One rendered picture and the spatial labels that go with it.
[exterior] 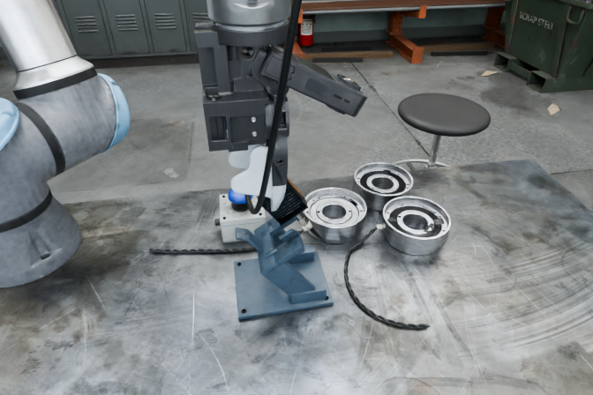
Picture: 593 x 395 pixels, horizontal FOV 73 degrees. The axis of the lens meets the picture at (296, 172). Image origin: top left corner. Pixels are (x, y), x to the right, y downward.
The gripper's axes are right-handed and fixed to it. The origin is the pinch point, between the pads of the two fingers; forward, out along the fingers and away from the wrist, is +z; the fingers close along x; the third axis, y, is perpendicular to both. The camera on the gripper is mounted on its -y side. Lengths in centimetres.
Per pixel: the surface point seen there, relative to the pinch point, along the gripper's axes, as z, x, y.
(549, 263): 16.0, 3.9, -40.6
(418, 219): 14.3, -7.1, -24.3
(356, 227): 13.0, -5.9, -13.0
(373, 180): 13.6, -18.4, -20.5
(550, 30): 52, -233, -243
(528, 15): 47, -261, -243
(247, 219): 12.0, -9.6, 3.5
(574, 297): 16.0, 10.2, -39.6
